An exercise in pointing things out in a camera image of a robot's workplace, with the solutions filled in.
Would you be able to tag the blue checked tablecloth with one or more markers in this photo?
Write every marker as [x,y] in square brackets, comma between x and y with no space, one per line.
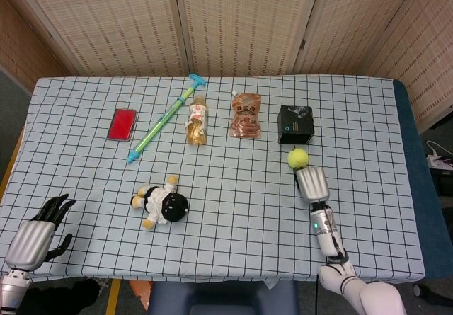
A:
[230,194]

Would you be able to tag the woven folding screen panel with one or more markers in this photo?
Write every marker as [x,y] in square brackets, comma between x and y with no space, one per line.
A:
[117,24]
[431,63]
[244,24]
[21,46]
[354,28]

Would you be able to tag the black-haired plush doll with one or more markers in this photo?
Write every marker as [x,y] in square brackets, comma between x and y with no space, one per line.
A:
[173,207]

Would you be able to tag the green blue water pump toy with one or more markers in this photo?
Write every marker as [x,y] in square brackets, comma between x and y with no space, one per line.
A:
[159,125]

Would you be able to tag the red black flat case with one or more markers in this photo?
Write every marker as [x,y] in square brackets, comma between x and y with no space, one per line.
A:
[122,124]

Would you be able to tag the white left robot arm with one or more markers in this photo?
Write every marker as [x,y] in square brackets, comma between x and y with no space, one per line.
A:
[12,286]

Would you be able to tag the orange snack pouch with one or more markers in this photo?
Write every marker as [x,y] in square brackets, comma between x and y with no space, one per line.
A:
[246,117]

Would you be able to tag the small black cardboard box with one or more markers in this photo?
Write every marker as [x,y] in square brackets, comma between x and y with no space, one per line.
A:
[295,124]

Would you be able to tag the blue padded chair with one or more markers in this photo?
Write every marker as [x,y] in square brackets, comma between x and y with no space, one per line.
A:
[212,297]

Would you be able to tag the metal screen hinge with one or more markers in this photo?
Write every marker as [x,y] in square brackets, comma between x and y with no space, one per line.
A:
[302,43]

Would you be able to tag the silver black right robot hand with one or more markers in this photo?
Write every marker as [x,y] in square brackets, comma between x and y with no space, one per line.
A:
[313,184]

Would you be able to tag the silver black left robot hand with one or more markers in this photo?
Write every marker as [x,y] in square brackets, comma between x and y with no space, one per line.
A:
[32,240]

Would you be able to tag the amber tea plastic bottle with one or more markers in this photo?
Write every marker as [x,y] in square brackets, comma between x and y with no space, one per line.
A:
[197,124]

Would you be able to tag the yellow tennis ball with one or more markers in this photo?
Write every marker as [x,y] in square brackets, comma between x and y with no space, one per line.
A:
[298,158]

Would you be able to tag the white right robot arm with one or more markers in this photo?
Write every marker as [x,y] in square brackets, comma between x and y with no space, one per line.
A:
[327,233]

